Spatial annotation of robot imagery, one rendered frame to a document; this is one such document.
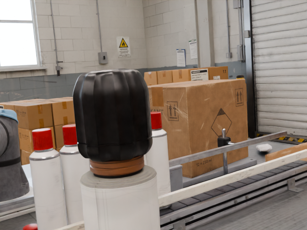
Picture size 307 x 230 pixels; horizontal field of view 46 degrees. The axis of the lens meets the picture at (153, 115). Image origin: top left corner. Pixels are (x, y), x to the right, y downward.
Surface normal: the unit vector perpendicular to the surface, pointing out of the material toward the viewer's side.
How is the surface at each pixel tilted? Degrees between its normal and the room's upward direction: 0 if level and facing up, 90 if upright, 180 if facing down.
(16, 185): 73
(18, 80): 90
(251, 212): 0
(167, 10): 90
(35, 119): 90
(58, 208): 90
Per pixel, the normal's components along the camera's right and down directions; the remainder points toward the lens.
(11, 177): 0.74, -0.28
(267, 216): -0.07, -0.99
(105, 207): -0.28, 0.15
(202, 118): 0.68, 0.04
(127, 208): 0.27, 0.11
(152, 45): -0.79, 0.14
